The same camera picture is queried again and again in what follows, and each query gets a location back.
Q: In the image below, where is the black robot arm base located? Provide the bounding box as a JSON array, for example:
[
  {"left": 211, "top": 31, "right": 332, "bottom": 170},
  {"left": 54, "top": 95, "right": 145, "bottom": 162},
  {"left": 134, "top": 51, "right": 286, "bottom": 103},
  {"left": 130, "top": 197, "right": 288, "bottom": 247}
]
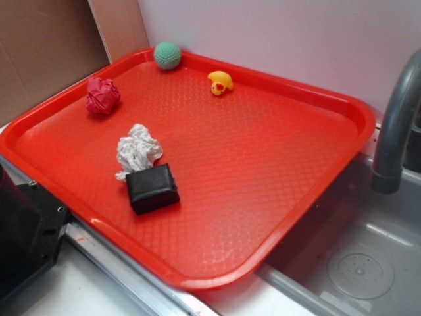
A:
[{"left": 1, "top": 168, "right": 69, "bottom": 302}]

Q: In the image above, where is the crumpled white paper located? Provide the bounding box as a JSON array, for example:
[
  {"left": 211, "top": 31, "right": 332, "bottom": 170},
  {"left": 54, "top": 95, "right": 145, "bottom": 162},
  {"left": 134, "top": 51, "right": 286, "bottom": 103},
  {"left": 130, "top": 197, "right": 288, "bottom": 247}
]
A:
[{"left": 115, "top": 124, "right": 164, "bottom": 181}]

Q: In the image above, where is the crumpled red paper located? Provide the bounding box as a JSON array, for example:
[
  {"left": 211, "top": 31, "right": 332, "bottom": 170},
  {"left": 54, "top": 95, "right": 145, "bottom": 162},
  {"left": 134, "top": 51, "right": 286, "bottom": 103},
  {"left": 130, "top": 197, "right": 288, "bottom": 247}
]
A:
[{"left": 86, "top": 77, "right": 121, "bottom": 115}]

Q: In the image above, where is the red plastic tray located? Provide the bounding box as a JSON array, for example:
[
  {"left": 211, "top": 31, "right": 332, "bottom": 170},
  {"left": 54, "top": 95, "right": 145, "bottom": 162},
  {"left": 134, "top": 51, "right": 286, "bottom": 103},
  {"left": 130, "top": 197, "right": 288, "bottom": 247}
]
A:
[{"left": 1, "top": 49, "right": 376, "bottom": 292}]

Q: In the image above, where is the black rectangular block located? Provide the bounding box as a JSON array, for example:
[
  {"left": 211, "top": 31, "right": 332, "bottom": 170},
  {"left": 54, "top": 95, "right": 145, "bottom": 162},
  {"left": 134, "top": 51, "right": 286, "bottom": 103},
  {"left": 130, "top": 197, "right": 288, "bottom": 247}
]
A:
[{"left": 126, "top": 163, "right": 180, "bottom": 215}]

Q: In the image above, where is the yellow rubber duck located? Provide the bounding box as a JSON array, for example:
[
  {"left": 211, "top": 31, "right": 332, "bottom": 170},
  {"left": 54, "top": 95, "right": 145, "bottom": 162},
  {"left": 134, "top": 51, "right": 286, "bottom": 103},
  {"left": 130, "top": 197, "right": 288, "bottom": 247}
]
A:
[{"left": 207, "top": 70, "right": 234, "bottom": 96}]

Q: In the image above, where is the green knitted ball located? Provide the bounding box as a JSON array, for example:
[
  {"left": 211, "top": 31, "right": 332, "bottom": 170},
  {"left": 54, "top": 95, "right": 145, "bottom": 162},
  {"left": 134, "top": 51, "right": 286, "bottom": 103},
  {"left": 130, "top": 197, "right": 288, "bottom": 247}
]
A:
[{"left": 153, "top": 42, "right": 182, "bottom": 70}]

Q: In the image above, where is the grey toy sink basin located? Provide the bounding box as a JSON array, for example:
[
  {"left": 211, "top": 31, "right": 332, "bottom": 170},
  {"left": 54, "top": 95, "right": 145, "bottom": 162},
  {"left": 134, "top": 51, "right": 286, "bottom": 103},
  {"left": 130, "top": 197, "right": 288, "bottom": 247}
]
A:
[{"left": 257, "top": 156, "right": 420, "bottom": 315}]

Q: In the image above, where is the grey toy faucet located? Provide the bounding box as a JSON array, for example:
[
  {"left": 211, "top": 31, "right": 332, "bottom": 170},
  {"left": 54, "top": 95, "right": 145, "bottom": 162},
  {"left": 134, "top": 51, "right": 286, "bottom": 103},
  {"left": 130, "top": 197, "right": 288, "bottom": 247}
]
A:
[{"left": 370, "top": 50, "right": 420, "bottom": 194}]

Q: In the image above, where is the brown cardboard panel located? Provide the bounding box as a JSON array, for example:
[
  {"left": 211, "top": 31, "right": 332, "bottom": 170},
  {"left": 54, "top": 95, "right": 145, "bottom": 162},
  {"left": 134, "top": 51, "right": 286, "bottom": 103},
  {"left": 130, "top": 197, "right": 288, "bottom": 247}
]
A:
[{"left": 1, "top": 1, "right": 149, "bottom": 126}]

